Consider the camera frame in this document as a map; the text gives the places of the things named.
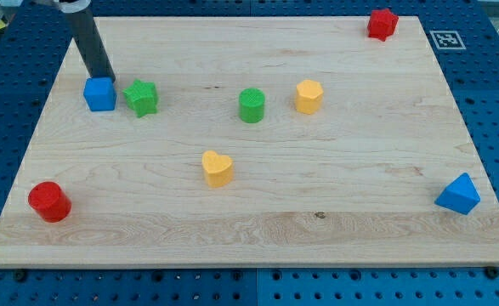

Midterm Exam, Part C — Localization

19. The blue triangle block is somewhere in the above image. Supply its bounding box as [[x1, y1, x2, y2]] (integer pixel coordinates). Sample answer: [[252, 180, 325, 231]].
[[434, 173, 481, 215]]

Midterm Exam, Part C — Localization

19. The blue cube block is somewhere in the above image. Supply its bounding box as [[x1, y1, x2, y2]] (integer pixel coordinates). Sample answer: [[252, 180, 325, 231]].
[[83, 77, 116, 111]]

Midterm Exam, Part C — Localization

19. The yellow heart block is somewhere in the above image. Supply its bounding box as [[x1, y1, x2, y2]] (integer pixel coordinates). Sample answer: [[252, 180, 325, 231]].
[[201, 150, 234, 188]]

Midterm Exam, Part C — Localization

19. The red star block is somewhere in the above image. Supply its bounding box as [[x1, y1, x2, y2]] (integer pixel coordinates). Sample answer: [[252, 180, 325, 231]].
[[367, 8, 399, 42]]

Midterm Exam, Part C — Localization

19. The light wooden board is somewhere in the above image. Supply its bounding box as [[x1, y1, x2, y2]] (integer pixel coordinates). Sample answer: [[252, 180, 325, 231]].
[[0, 16, 499, 269]]

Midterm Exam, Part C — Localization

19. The green cylinder block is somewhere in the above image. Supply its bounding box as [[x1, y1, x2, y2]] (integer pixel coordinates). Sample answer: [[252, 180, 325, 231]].
[[238, 88, 265, 123]]

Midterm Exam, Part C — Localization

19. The white fiducial marker tag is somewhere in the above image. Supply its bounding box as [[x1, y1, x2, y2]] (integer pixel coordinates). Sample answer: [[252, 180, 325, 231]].
[[429, 30, 466, 50]]

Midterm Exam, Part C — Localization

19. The red cylinder block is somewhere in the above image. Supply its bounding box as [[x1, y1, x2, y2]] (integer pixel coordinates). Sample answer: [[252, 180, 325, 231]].
[[28, 181, 71, 223]]

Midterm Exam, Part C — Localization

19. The yellow hexagon block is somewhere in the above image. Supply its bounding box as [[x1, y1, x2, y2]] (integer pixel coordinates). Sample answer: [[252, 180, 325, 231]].
[[295, 79, 324, 115]]

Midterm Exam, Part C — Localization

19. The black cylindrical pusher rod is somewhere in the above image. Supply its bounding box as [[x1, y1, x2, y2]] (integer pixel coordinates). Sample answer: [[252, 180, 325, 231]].
[[56, 0, 116, 82]]

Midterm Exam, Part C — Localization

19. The green star block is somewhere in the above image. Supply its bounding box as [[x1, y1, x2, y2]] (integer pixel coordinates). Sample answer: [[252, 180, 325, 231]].
[[122, 79, 159, 118]]

